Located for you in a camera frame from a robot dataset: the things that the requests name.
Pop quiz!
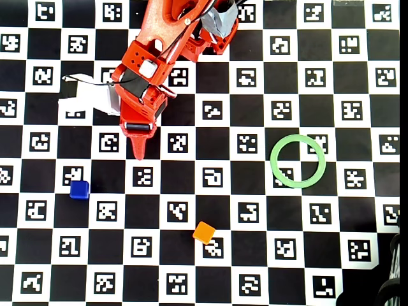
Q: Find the red-orange gripper body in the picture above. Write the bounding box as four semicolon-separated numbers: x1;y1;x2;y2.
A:
113;84;168;132

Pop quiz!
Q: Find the red-orange gripper finger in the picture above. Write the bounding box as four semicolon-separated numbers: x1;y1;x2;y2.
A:
120;122;157;161

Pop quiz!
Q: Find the blue cube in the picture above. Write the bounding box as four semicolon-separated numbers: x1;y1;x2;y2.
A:
69;180;91;201

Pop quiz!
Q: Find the orange cube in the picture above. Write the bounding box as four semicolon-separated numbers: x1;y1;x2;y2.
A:
192;221;216;245

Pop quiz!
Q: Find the small grey block on wrist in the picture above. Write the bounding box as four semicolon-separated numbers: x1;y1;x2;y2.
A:
140;59;159;77

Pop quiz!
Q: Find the black white marker checkerboard mat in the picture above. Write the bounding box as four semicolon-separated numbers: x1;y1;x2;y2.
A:
0;0;401;306

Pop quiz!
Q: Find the black flexible gooseneck stand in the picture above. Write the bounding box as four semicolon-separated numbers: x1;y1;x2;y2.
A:
375;215;402;306

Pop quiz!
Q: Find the black camera cable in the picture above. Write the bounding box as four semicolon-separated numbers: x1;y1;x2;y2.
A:
62;75;150;87

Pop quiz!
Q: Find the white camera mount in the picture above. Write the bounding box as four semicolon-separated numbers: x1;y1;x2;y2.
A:
58;73;122;116

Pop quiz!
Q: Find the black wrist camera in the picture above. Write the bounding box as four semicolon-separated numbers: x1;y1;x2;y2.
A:
62;78;80;100

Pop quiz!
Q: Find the black arm motor cable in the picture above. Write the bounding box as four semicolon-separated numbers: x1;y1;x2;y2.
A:
156;0;217;63

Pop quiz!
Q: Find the green ring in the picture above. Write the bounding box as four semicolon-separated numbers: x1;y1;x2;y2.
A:
269;134;327;189

